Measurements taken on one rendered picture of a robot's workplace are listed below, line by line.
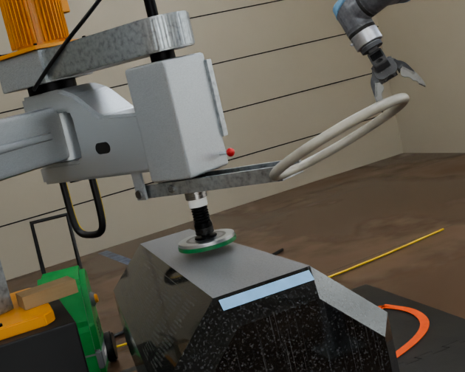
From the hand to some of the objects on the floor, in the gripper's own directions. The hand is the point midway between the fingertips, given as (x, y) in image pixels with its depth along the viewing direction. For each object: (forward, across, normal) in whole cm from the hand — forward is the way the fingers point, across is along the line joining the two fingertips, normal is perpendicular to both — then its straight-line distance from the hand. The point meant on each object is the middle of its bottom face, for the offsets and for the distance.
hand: (404, 100), depth 237 cm
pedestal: (+59, +193, -23) cm, 203 cm away
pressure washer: (+24, +215, -154) cm, 266 cm away
